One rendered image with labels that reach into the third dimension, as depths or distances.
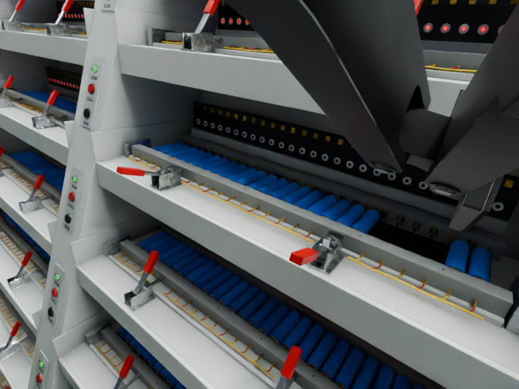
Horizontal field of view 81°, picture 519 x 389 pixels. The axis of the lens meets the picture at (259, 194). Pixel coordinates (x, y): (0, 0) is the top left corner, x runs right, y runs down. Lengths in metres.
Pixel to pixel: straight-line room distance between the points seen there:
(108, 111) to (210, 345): 0.41
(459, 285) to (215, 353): 0.32
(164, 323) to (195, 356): 0.08
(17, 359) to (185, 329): 0.64
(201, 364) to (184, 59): 0.41
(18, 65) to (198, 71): 0.90
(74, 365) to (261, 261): 0.50
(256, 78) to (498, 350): 0.34
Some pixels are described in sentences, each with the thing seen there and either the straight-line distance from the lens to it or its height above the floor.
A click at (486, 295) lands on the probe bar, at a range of 0.34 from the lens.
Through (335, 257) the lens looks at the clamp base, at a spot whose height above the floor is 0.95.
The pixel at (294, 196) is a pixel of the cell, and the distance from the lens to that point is 0.42.
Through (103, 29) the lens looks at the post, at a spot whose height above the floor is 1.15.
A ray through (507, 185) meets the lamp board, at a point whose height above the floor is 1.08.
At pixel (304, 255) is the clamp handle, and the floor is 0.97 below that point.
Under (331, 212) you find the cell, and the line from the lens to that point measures 0.39.
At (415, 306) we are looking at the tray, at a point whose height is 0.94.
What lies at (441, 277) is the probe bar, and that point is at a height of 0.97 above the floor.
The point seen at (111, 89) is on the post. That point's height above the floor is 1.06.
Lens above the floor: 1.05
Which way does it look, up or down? 10 degrees down
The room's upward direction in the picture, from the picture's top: 16 degrees clockwise
